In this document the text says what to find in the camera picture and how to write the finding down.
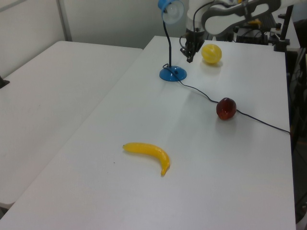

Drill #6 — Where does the black lamp power cable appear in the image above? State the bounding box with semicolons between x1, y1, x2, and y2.
162;63;291;135

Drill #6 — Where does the blue desk lamp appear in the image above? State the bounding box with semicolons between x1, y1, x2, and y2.
157;0;188;83

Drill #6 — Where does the yellow banana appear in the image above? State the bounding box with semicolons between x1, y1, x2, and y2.
122;142;171;177

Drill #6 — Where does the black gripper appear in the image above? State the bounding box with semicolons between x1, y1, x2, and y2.
179;30;205;64

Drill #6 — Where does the black equipment box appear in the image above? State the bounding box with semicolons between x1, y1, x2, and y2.
236;26;269;45

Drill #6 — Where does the red apple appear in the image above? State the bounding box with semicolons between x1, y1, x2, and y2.
216;97;237;121

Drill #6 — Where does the black pole with clamp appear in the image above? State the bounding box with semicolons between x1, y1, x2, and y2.
273;5;295;52

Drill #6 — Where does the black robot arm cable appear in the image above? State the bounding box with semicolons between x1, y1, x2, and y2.
192;1;214;33

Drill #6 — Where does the black table clamp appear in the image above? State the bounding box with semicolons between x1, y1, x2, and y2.
0;75;11;90

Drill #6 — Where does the yellow round melon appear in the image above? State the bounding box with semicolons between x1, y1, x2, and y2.
201;44;223;65

